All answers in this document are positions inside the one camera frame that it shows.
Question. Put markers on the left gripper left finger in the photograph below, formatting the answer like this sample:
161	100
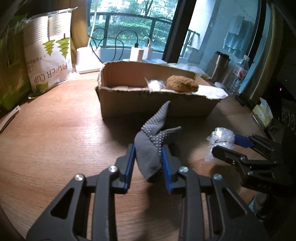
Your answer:
66	216

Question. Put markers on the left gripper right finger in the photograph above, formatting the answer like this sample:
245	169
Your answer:
229	216

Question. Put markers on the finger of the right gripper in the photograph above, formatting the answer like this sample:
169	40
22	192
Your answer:
265	147
229	156

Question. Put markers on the grey dotted glove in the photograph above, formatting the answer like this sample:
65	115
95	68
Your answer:
149	142

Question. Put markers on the brown fuzzy plush pouch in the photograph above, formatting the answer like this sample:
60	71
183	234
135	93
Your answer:
181	84

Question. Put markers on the white waffle cloth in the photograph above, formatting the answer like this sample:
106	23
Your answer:
211	92

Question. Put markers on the yellow tissue pack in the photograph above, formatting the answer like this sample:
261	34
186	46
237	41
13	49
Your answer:
263	112

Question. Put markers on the clear water bottle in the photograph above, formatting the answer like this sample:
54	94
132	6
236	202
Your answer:
240	71

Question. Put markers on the white cloths on table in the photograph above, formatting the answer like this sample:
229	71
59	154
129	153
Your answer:
191	68

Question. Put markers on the stainless steel thermos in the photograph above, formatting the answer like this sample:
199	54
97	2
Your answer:
217	66

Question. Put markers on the white crumpled bag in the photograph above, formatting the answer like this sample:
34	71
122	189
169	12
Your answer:
155	85

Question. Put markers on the teal hanging towel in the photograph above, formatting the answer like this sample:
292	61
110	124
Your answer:
238	36

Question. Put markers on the black balcony railing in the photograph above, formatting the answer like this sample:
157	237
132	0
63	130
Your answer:
124	29

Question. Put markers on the brown cardboard box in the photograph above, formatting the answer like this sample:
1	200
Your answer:
122	90

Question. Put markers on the white charger plug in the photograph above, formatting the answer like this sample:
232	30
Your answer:
147	54

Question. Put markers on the green paper cup bag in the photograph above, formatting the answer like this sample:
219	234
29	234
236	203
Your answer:
15	83

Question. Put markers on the white desk lamp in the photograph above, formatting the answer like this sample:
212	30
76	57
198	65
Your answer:
86	61

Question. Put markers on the white paper cup bag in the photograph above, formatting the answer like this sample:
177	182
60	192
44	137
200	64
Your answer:
47	48

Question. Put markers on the brown curtain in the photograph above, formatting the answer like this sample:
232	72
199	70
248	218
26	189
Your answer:
79	23

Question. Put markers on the white charger with black cable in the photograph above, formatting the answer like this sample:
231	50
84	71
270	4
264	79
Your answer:
135	52

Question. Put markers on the black window frame post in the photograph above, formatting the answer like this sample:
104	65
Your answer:
178	30

